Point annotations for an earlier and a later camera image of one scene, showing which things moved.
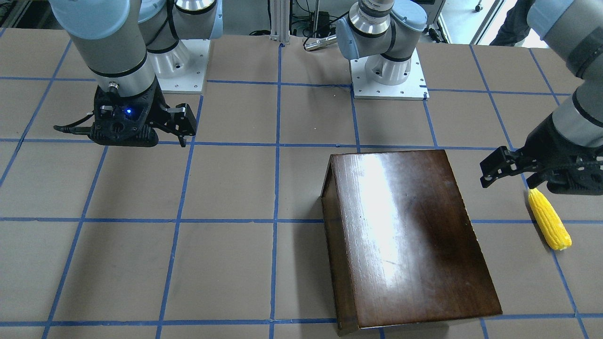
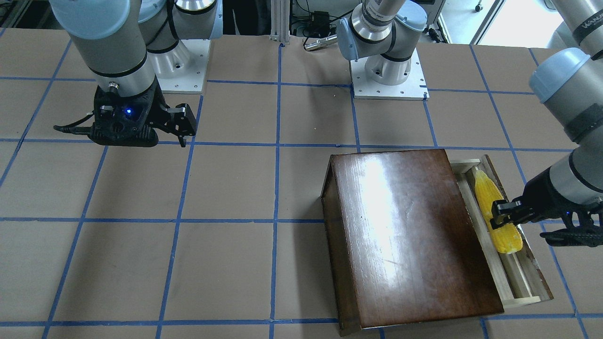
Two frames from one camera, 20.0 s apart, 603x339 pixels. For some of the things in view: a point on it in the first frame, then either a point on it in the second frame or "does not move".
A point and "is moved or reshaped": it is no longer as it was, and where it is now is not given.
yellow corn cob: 548,219 is moved or reshaped
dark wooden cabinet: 402,246 does not move
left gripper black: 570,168 -> 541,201
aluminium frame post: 280,20 does not move
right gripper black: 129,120 does not move
